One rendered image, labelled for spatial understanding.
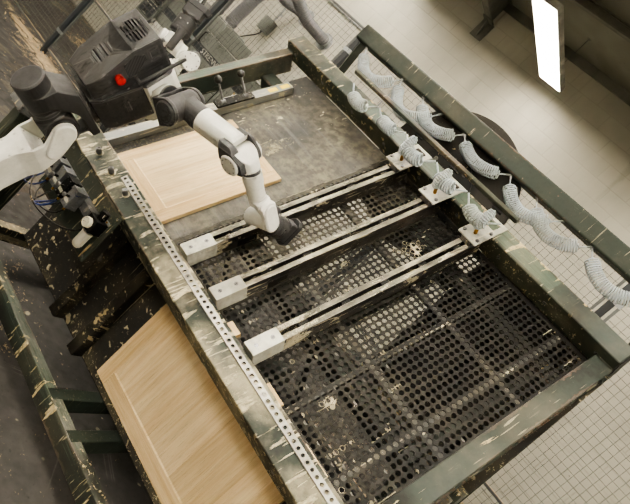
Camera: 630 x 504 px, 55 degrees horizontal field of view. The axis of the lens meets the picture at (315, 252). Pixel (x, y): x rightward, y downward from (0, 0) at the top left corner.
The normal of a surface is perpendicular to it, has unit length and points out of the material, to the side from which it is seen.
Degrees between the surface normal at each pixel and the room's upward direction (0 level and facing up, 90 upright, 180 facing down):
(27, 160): 111
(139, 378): 90
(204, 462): 90
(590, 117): 90
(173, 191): 51
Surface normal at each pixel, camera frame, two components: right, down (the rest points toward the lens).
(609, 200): -0.38, -0.22
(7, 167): 0.55, 0.69
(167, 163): 0.13, -0.63
